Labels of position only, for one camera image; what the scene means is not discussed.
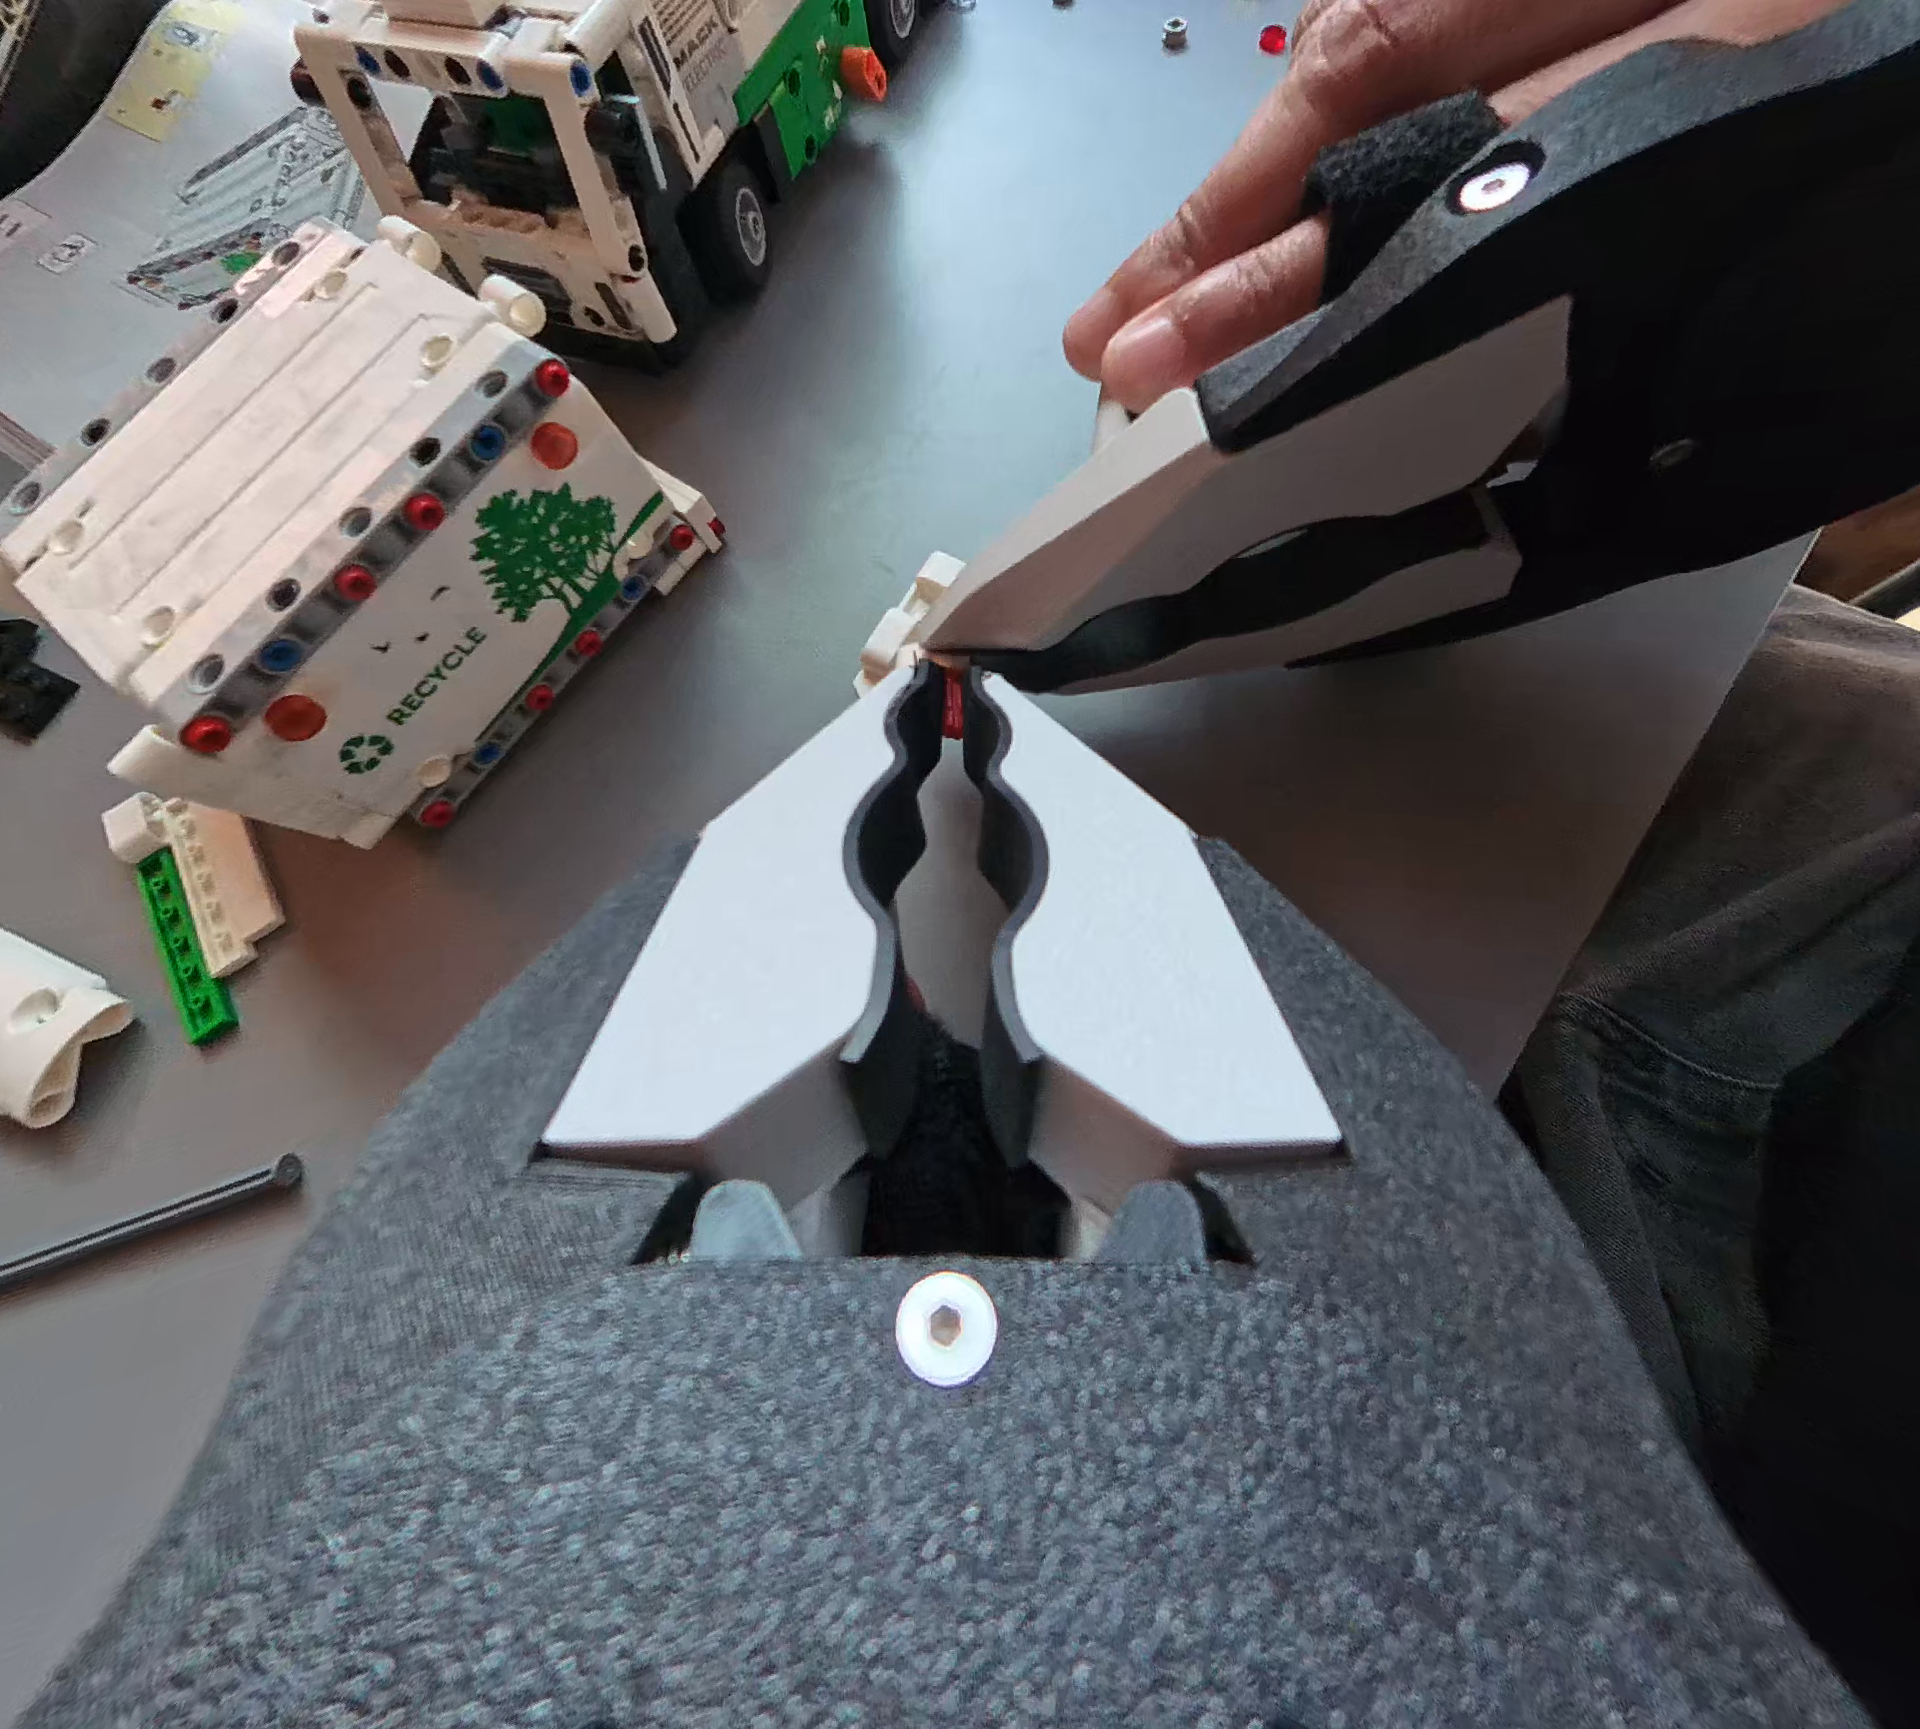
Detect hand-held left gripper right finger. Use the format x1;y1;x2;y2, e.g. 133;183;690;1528
957;668;1347;1216

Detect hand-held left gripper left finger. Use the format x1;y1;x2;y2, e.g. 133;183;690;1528
540;662;953;1207

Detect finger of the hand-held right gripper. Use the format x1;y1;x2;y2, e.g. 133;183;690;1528
981;491;1519;700
914;296;1575;660

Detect small white lego piece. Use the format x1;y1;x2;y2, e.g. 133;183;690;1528
853;549;969;700

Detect white and green lego assembly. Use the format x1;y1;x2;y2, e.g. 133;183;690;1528
98;790;286;1049

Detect white lego recycle container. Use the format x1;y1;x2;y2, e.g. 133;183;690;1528
0;216;730;854

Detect white curved lego panel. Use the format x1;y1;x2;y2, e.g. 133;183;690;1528
0;925;137;1134

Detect white lego truck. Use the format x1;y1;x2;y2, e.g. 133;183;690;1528
289;0;963;376

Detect black lego pieces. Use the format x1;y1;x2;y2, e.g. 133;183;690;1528
0;615;81;745

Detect lego instruction booklet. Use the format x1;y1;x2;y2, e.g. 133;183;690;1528
0;0;438;478

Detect person's dark clothing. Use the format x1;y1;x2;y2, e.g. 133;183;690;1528
1497;585;1920;1729

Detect black long axle rod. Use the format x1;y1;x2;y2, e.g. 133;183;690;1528
0;1153;306;1292

